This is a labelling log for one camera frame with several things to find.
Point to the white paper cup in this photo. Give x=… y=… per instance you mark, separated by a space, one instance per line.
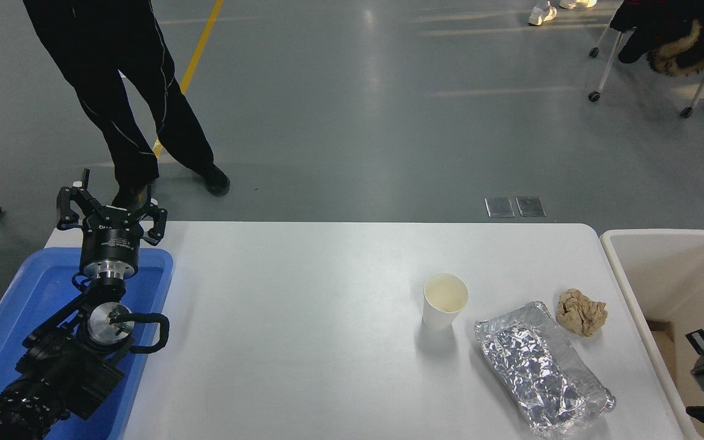
x=443 y=305

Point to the crumpled tan paper ball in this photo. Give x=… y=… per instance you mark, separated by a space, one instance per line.
x=581 y=313

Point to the person with white shoes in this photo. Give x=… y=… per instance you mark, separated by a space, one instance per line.
x=541 y=14

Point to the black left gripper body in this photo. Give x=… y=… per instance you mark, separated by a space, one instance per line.
x=110 y=241

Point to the standing person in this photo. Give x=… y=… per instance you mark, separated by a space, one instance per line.
x=107 y=98

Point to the crumpled foil tray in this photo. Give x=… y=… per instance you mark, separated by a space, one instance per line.
x=538 y=366

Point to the black coat with fur trim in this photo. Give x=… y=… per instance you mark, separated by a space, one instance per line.
x=676 y=30

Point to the wheeled metal chair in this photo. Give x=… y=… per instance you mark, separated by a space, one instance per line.
x=607 y=67

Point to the blue plastic tray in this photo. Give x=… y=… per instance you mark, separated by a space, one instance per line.
x=34 y=287

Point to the large pale bin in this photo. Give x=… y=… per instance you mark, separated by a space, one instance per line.
x=676 y=275

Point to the metal floor outlet plate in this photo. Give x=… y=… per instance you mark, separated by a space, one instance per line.
x=530 y=206
x=500 y=207

